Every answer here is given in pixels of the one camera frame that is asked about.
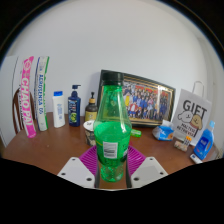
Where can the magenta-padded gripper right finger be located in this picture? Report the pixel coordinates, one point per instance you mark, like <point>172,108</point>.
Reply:
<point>148,170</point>

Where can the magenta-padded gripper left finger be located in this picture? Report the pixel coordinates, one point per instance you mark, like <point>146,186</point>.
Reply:
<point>75,170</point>

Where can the green plastic drink bottle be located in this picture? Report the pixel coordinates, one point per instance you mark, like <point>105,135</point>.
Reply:
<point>111,133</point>

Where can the small green packet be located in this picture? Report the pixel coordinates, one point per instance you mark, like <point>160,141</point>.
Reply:
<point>136,133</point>

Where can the blue tissue pack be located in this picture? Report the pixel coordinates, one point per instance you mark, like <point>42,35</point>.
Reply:
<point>163,131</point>

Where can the small white flat device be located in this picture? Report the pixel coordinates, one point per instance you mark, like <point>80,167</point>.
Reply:
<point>196,158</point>

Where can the small colourful packet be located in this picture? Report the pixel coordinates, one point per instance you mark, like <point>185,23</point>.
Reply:
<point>188,140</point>

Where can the dark blue pump bottle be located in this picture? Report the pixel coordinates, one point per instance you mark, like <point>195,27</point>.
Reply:
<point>74,110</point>

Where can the brown pump bottle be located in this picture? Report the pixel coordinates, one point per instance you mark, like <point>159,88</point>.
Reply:
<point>90,111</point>

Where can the white bottle with blue cap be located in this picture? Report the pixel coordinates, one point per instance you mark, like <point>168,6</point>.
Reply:
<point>59,111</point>

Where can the blue detergent bottle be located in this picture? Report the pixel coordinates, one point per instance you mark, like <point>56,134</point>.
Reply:
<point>204,143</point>

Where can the framed group picture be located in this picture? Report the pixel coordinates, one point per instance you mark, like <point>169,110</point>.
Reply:
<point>150,100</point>

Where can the white paper gift bag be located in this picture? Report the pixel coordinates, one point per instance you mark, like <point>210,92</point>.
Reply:
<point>193,115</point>

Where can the white and green long box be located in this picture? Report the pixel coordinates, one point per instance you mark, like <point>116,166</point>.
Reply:
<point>41,96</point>

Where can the pink long box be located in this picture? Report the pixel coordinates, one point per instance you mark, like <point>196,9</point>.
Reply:
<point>26,96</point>

